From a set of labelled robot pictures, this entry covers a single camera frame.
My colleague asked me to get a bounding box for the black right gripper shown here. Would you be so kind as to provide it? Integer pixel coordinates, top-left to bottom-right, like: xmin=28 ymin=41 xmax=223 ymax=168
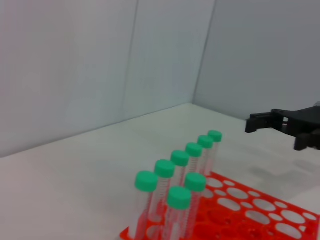
xmin=244 ymin=105 xmax=320 ymax=152

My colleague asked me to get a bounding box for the green capped clear test tube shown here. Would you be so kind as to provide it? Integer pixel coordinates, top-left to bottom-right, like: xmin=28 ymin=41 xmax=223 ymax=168
xmin=184 ymin=172 xmax=208 ymax=236
xmin=170 ymin=149 xmax=190 ymax=187
xmin=133 ymin=170 xmax=160 ymax=238
xmin=185 ymin=142 xmax=204 ymax=176
xmin=163 ymin=186 xmax=193 ymax=240
xmin=207 ymin=129 xmax=223 ymax=176
xmin=197 ymin=134 xmax=215 ymax=176
xmin=154 ymin=159 xmax=176 ymax=223

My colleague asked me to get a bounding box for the orange plastic test tube rack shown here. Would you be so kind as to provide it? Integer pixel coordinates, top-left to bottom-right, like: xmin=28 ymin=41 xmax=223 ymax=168
xmin=119 ymin=171 xmax=320 ymax=240

